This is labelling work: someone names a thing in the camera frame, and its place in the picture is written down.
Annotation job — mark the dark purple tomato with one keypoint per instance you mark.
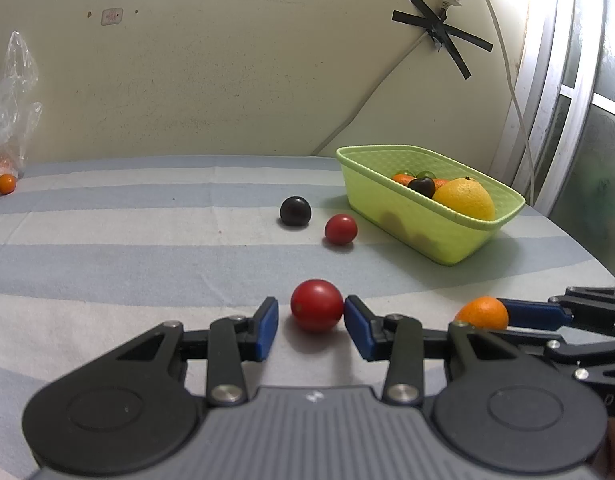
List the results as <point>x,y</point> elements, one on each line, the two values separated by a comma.
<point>295,211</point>
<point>424,186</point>

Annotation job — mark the striped bed sheet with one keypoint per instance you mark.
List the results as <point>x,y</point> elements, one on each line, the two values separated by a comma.
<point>93,254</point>

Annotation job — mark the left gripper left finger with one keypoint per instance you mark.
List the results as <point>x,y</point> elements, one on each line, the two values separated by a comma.
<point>226,344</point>

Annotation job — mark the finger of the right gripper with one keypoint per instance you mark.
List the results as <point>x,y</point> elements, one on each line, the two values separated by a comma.
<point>547,346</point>
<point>536,315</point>

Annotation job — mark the large yellow grapefruit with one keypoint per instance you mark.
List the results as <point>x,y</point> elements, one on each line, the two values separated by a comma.
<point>468,197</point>

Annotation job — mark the window frame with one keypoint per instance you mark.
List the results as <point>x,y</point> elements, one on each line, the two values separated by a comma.
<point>552,95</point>

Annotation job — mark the orange mandarin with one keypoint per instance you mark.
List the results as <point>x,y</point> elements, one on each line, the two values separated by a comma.
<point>485,312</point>
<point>403,179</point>
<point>438,183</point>

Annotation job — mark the clear plastic bag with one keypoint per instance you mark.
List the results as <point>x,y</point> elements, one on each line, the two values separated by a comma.
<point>19,112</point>

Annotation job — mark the red cherry tomato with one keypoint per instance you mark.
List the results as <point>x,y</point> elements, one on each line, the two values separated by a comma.
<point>316,305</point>

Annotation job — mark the small orange tomato by bag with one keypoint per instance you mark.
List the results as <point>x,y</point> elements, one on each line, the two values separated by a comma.
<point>8,184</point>

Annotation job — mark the black tape cross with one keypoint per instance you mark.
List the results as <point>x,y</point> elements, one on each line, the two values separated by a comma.
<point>441,33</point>

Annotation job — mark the green tomato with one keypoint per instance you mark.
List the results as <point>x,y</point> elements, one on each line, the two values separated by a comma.
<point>425,174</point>

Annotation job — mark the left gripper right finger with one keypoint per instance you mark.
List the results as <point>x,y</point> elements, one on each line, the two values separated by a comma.
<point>399,340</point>

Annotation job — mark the green plastic basket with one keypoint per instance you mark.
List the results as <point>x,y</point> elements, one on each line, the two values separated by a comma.
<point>440,233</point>

